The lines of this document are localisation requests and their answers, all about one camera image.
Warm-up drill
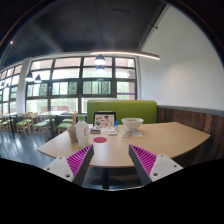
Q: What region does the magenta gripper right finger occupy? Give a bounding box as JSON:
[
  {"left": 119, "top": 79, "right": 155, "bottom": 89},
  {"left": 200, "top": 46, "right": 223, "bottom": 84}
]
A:
[{"left": 129, "top": 145, "right": 182, "bottom": 185}]

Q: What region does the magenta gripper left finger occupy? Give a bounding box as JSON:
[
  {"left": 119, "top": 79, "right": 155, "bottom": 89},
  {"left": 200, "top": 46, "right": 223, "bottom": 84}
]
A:
[{"left": 44, "top": 144, "right": 94, "bottom": 186}]

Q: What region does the white plastic water bottle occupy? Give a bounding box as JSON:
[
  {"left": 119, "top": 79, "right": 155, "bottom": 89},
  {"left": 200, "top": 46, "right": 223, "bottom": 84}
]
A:
[{"left": 76, "top": 121, "right": 89, "bottom": 148}]

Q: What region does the red round coaster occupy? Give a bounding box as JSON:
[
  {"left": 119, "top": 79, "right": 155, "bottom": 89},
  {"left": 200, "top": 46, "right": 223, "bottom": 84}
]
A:
[{"left": 93, "top": 137, "right": 107, "bottom": 143}]

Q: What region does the small dark box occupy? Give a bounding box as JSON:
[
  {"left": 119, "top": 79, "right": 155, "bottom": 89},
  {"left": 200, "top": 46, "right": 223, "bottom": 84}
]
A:
[{"left": 90, "top": 129, "right": 101, "bottom": 134}]

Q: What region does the green seat stool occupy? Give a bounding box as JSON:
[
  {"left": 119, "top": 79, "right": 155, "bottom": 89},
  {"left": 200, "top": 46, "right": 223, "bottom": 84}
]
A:
[{"left": 57, "top": 123, "right": 72, "bottom": 134}]

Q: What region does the white ceramic bowl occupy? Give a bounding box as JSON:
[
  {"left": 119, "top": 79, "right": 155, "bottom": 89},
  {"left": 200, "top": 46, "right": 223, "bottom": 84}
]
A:
[{"left": 122, "top": 118, "right": 144, "bottom": 132}]

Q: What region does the wooden chair green cushion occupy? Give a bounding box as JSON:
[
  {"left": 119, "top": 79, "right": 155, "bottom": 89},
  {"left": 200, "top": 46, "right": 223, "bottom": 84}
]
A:
[{"left": 30, "top": 112, "right": 52, "bottom": 141}]

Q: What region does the small blue capped bottle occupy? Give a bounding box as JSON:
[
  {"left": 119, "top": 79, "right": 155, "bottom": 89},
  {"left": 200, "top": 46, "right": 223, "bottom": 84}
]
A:
[{"left": 115, "top": 121, "right": 118, "bottom": 130}]

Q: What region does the black framed menu sign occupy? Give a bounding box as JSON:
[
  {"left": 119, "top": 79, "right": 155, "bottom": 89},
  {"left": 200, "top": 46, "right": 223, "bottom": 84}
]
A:
[{"left": 93, "top": 111, "right": 116, "bottom": 129}]

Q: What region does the green upholstered bench backrest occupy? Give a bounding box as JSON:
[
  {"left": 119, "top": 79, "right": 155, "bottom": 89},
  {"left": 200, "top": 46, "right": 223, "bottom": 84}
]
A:
[{"left": 87, "top": 100, "right": 157, "bottom": 124}]

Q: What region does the wooden chair green seat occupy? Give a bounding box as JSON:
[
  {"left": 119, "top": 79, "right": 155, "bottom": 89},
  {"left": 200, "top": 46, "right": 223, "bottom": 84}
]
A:
[{"left": 16, "top": 113, "right": 32, "bottom": 136}]

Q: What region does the black pendant lamp left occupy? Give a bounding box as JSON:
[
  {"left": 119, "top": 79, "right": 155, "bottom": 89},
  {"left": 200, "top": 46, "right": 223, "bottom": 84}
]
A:
[{"left": 25, "top": 71, "right": 34, "bottom": 82}]

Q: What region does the black pendant lamp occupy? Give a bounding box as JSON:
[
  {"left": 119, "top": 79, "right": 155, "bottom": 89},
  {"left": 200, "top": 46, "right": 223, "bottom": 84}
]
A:
[
  {"left": 94, "top": 55, "right": 105, "bottom": 65},
  {"left": 25, "top": 71, "right": 34, "bottom": 82}
]

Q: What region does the curved linear ceiling light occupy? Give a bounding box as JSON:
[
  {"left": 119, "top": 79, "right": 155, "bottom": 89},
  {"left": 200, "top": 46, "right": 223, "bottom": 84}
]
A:
[{"left": 91, "top": 50, "right": 160, "bottom": 60}]

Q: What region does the black table pedestal leg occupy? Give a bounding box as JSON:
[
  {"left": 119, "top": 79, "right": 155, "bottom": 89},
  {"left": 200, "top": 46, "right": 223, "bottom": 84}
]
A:
[{"left": 101, "top": 168, "right": 109, "bottom": 189}]

